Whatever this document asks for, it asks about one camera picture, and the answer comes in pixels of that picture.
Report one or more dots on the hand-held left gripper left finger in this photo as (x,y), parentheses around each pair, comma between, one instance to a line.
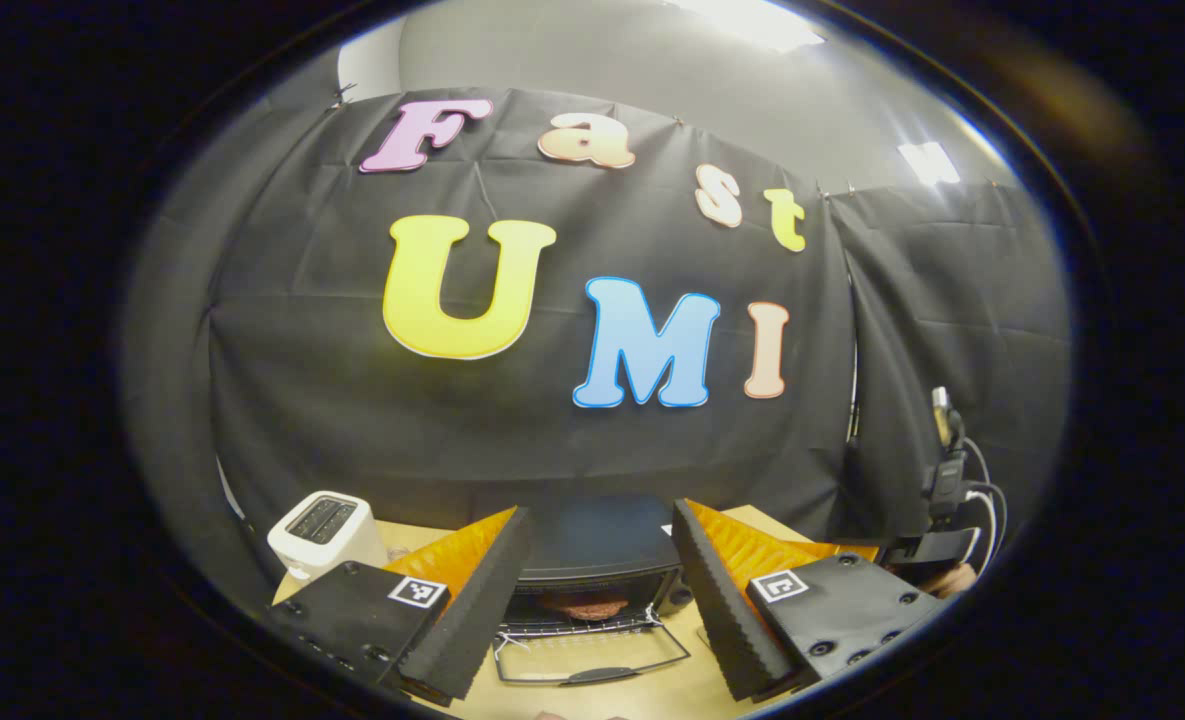
(472,610)

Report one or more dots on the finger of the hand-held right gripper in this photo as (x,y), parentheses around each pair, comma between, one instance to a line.
(852,551)

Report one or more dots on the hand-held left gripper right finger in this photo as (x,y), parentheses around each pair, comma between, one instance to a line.
(722,610)

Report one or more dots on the brown meat piece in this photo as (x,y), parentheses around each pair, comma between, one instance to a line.
(584,606)

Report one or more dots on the black electric oven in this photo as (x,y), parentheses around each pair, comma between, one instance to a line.
(592,540)

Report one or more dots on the white toaster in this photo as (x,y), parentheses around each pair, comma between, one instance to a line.
(322,535)

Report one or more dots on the black backdrop cloth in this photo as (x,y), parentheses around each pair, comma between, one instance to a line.
(552,430)

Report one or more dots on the ceiling light panel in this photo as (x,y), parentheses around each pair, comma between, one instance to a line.
(929,163)
(752,20)

